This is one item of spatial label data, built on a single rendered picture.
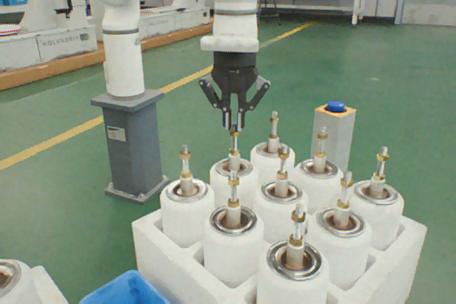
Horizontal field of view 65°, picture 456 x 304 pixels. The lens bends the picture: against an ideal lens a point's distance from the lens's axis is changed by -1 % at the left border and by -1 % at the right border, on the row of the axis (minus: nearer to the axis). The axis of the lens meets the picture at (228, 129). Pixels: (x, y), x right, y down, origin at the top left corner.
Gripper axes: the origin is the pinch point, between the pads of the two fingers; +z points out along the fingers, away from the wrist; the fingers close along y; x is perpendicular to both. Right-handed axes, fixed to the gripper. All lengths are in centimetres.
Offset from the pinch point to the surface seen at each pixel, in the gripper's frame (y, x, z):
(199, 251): 3.3, 16.1, 17.8
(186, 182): 6.6, 10.5, 7.8
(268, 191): -7.4, 7.6, 10.0
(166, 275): 9.0, 17.5, 22.6
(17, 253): 51, 5, 36
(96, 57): 131, -185, 31
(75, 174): 58, -31, 36
